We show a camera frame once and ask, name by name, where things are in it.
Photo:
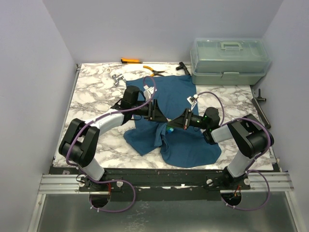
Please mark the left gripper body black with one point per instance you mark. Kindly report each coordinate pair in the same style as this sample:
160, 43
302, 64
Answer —
146, 111

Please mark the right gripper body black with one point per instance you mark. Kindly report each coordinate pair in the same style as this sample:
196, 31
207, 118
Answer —
188, 119

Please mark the rainbow flower plush brooch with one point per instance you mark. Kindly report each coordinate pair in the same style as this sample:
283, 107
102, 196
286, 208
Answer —
169, 129

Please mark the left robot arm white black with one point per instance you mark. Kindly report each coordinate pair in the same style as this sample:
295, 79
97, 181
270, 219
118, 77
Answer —
80, 141

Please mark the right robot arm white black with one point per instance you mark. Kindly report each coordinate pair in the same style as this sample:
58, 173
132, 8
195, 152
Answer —
250, 136

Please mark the metal faucet fitting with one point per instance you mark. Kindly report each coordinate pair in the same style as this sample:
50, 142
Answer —
117, 79

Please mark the orange utility knife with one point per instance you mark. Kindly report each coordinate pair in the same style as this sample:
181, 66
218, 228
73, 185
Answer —
130, 61

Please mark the black clamp bar tool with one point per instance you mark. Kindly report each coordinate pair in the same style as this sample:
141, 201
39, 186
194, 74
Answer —
256, 103

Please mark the green plastic toolbox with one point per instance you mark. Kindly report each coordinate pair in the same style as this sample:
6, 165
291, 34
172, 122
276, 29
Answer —
238, 62

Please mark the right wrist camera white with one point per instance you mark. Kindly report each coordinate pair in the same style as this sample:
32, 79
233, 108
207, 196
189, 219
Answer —
193, 101

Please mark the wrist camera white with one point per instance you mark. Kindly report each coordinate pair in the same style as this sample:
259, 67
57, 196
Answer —
148, 92
193, 101

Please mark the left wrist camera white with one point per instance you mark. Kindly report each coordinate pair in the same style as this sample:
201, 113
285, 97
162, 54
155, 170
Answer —
148, 92

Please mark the yellow handled pliers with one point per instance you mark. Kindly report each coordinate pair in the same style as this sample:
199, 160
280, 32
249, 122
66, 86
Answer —
154, 72

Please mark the black T-handle tool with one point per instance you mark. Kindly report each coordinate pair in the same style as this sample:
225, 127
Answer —
183, 67

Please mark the aluminium rail frame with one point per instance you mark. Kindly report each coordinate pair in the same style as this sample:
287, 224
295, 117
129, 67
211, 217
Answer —
67, 184

